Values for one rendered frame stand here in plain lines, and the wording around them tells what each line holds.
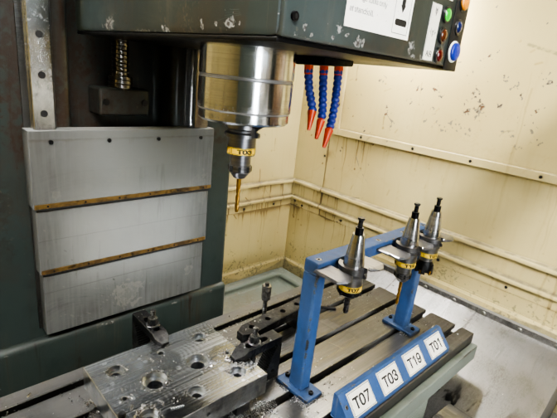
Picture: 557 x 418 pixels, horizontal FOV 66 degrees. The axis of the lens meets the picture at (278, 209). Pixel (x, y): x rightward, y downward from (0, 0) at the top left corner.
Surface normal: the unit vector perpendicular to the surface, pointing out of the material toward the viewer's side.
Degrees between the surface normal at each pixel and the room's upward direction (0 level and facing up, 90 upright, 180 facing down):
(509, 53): 90
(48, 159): 91
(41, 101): 90
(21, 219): 90
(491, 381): 24
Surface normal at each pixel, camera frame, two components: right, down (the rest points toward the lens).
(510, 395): -0.20, -0.81
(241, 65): -0.02, 0.31
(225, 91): -0.34, 0.25
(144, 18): -0.73, 0.14
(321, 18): 0.68, 0.29
